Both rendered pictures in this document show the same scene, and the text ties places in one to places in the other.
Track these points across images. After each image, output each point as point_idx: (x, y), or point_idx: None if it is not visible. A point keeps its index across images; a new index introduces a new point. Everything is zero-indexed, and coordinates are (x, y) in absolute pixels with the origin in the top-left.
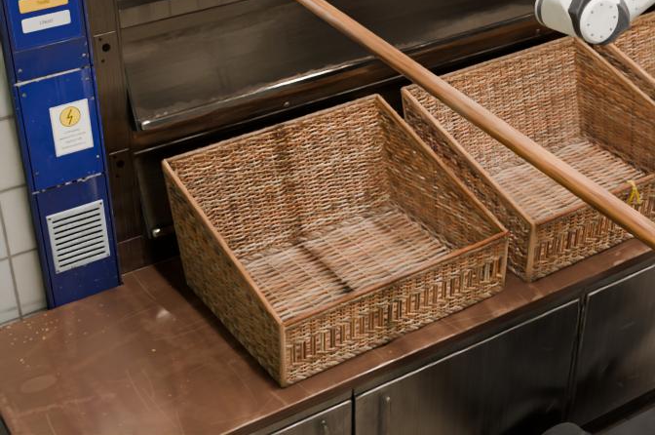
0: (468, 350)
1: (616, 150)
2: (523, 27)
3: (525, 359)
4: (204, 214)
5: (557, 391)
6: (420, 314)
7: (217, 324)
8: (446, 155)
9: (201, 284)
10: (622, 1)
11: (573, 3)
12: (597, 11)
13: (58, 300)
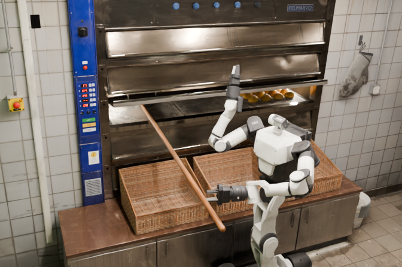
0: (194, 233)
1: None
2: None
3: (214, 240)
4: (125, 185)
5: (227, 252)
6: (180, 221)
7: (125, 216)
8: (201, 177)
9: (124, 205)
10: (228, 142)
11: (213, 140)
12: (219, 143)
13: (85, 204)
